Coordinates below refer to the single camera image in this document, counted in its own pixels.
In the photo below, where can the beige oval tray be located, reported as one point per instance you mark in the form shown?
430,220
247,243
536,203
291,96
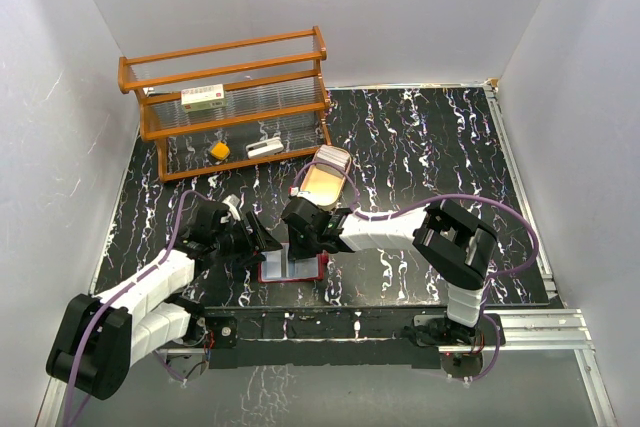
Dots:
326,182

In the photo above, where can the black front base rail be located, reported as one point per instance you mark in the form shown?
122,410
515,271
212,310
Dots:
320,336

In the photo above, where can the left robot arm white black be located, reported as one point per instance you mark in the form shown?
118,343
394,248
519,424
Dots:
101,337

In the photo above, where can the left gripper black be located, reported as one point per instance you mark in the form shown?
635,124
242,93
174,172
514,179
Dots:
259,238

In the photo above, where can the white red box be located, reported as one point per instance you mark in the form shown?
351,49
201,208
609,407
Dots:
203,97

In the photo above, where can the white stapler-like object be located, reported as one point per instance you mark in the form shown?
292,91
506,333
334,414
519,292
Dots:
265,148

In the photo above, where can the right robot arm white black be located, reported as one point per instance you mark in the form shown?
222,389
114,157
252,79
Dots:
457,244

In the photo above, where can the wooden shelf rack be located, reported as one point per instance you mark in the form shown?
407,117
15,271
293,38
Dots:
274,87

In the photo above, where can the red leather card holder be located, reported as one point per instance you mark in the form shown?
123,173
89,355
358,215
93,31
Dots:
278,268

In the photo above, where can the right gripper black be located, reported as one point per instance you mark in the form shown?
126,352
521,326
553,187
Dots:
297,253

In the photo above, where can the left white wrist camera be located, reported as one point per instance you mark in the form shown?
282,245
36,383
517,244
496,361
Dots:
232,203

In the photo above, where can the yellow square object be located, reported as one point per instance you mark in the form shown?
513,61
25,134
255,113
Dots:
220,151

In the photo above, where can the stack of credit cards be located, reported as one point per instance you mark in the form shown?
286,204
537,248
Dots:
333,155

